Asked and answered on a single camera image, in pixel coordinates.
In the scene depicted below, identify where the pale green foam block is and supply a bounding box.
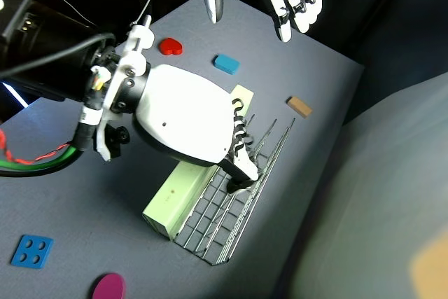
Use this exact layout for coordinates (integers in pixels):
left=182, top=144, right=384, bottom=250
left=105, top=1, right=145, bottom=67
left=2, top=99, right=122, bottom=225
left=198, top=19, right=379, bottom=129
left=142, top=84, right=255, bottom=242

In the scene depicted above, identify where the teal rounded block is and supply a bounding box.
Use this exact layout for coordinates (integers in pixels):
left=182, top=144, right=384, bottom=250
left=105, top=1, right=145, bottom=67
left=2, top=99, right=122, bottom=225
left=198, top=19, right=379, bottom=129
left=213, top=54, right=242, bottom=76

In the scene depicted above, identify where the red heart block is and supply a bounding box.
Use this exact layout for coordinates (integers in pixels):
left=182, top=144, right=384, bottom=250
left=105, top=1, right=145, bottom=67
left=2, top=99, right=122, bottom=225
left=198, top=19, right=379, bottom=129
left=159, top=37, right=183, bottom=57

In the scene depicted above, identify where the tan wooden rectangular block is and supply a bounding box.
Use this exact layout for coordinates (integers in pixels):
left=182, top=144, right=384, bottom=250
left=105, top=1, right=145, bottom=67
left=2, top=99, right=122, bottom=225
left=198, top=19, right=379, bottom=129
left=286, top=96, right=314, bottom=119

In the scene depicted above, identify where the glowing white light strip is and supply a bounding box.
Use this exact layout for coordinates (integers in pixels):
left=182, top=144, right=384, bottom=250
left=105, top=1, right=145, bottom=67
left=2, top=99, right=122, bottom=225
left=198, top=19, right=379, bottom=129
left=1, top=81, right=29, bottom=108

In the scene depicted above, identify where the magenta round disc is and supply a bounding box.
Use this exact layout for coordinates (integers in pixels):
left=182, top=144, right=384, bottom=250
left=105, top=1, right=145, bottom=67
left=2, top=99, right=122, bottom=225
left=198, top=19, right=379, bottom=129
left=91, top=272, right=126, bottom=299

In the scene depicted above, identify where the blue square four-hole block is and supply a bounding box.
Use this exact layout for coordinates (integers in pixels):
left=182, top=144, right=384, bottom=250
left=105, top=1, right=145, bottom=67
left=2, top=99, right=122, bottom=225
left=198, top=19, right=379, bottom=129
left=10, top=234, right=55, bottom=270

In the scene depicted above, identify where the wire mesh rack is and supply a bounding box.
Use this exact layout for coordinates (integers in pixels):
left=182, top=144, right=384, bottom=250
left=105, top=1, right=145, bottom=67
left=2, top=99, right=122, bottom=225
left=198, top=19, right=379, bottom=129
left=174, top=113, right=296, bottom=267

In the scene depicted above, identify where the green cable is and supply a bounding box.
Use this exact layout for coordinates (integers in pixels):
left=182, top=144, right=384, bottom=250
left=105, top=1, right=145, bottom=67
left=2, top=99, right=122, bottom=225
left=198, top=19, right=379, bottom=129
left=0, top=143, right=85, bottom=178

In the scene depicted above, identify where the red twisted wire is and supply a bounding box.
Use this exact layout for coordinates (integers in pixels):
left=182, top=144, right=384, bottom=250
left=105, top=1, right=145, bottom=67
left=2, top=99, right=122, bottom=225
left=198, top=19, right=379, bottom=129
left=0, top=127, right=71, bottom=166

